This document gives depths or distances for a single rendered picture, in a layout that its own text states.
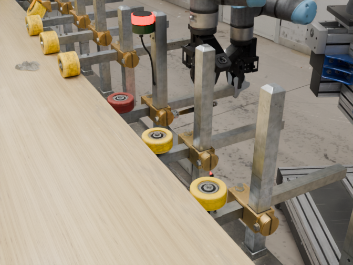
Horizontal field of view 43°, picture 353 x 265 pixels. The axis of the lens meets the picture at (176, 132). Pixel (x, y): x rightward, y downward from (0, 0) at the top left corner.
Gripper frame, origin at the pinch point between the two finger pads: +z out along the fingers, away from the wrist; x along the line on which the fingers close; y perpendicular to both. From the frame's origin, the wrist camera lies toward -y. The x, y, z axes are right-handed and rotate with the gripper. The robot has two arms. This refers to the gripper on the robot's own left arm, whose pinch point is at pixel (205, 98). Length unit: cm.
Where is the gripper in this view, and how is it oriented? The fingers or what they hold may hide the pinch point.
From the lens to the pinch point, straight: 127.5
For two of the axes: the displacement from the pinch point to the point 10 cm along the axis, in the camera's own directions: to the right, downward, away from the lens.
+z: 0.0, 8.6, 5.0
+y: -4.7, -4.4, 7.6
